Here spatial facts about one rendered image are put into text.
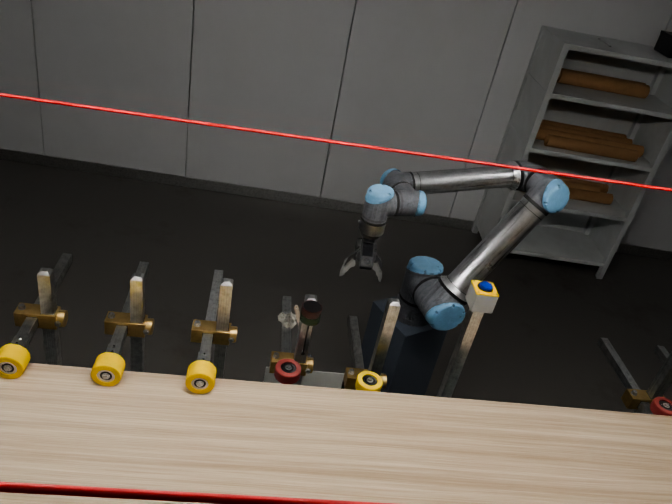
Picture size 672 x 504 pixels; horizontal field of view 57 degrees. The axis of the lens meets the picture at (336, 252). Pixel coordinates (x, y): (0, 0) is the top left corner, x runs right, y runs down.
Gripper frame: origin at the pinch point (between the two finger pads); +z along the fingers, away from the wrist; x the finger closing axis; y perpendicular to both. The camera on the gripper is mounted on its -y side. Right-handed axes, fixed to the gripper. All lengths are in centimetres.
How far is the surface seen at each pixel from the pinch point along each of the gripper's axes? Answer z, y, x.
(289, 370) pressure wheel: 3, -47, 23
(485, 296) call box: -27, -39, -31
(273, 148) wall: 53, 225, 44
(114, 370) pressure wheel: -3, -62, 70
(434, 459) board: 4, -74, -19
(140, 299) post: -12, -43, 68
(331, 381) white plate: 17.6, -35.3, 7.5
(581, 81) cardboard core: -36, 204, -145
